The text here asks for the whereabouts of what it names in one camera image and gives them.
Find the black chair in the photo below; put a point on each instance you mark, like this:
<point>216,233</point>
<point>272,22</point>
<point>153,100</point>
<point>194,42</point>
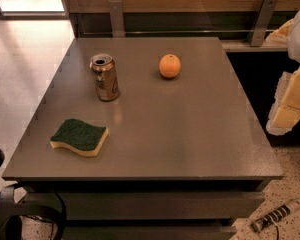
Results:
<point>34,207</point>

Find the right metal bracket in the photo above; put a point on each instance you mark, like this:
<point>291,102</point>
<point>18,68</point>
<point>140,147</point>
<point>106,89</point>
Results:
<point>258,32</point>

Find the left metal bracket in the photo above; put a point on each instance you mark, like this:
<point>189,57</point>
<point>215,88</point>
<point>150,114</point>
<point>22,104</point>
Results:
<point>116,18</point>

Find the grey table with drawers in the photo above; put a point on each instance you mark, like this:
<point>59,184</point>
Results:
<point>185,157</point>

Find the metal bracket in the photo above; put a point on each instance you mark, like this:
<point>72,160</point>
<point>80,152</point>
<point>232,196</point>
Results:
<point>116,18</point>
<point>258,32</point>

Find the white power strip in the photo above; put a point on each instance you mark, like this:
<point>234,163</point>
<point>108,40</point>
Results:
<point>275,216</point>

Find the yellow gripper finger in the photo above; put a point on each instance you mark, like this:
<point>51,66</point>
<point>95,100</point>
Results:
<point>280,35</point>
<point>285,111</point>

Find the gold soda can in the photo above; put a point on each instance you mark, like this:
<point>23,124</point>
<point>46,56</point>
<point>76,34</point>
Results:
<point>104,74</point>

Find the orange fruit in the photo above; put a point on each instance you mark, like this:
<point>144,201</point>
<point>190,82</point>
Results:
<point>169,66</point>

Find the green and yellow sponge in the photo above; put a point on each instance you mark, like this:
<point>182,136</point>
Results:
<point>79,137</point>

